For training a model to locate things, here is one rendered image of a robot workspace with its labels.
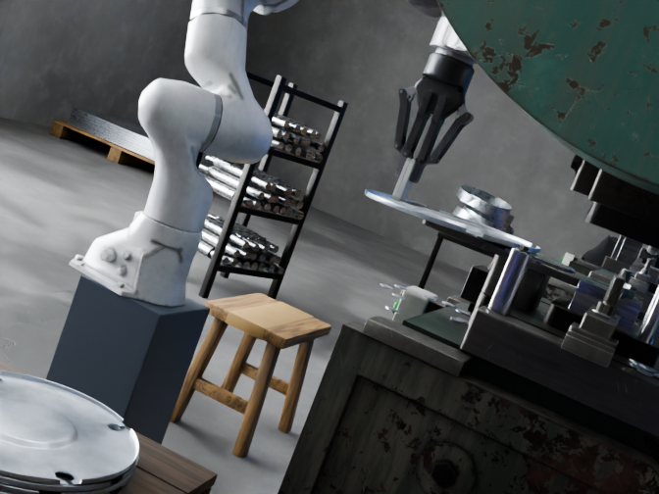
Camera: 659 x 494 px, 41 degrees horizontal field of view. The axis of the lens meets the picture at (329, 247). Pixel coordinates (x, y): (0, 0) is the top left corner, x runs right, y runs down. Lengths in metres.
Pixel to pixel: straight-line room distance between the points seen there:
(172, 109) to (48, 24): 5.71
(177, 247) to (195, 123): 0.22
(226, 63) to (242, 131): 0.13
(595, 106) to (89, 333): 1.04
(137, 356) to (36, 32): 5.70
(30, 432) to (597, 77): 0.77
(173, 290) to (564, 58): 0.92
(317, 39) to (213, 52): 7.15
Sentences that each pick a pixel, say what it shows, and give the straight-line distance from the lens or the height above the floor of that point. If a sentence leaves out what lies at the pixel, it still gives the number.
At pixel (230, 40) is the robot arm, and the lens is 1.66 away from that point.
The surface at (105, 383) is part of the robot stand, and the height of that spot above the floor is 0.29.
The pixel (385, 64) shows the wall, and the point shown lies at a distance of 8.50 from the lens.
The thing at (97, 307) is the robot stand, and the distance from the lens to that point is 1.64.
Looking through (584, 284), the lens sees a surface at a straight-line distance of 1.32.
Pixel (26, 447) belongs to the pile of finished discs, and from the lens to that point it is 1.15.
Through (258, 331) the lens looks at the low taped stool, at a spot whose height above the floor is 0.32.
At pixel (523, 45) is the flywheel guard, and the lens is 0.95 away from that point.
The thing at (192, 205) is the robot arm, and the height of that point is 0.64.
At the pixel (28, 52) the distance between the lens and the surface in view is 7.16.
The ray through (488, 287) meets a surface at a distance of 1.36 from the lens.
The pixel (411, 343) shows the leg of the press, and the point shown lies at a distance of 1.16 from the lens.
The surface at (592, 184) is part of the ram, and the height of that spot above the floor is 0.91.
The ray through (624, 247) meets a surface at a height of 0.84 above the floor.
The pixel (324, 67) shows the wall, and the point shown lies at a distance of 8.70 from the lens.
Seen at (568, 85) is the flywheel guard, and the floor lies 0.98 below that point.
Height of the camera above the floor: 0.87
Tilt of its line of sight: 8 degrees down
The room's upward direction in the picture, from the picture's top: 21 degrees clockwise
